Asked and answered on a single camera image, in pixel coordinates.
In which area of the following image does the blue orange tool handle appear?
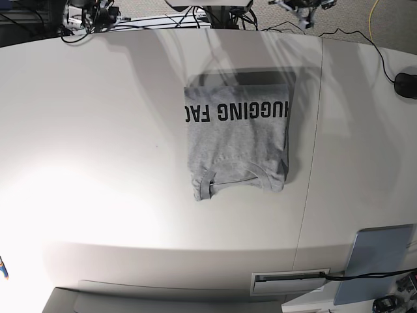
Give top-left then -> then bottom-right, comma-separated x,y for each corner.
0,258 -> 9,280

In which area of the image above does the white table cable tray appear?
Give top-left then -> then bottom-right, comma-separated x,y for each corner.
250,269 -> 330,297

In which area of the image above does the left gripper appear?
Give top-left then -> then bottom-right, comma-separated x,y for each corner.
268,0 -> 336,29

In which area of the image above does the black camera stand base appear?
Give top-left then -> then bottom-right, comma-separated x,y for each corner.
164,0 -> 258,31

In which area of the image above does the grey T-shirt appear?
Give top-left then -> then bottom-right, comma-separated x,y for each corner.
184,72 -> 296,201

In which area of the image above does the black cable on table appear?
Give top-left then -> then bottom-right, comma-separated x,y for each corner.
321,267 -> 417,282

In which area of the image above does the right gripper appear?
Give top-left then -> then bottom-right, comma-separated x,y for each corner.
62,0 -> 117,33

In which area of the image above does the black computer mouse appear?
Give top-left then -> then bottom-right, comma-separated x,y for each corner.
394,72 -> 417,100

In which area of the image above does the blue grey tablet pad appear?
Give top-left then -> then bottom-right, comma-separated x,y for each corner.
334,224 -> 414,306

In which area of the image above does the yellow cable on floor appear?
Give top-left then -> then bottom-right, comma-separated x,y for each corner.
367,0 -> 379,42

